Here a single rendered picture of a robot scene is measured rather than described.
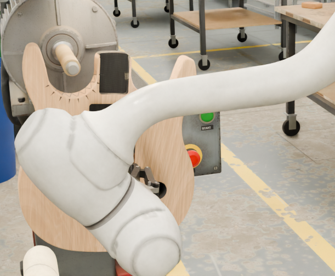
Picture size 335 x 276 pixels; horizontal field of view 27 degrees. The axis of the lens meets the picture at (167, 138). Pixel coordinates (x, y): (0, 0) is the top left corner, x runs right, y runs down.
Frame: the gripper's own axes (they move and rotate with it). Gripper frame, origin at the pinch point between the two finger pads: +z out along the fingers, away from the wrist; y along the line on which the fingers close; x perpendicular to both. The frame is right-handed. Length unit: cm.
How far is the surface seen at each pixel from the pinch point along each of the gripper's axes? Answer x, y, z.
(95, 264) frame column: -40, 4, 39
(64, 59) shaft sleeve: 20.2, -8.7, 3.3
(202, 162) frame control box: -6.6, 25.6, 21.4
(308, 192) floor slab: -87, 149, 209
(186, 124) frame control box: 2.6, 21.1, 21.3
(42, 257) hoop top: 13, -17, -67
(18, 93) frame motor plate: 5.4, -16.0, 40.9
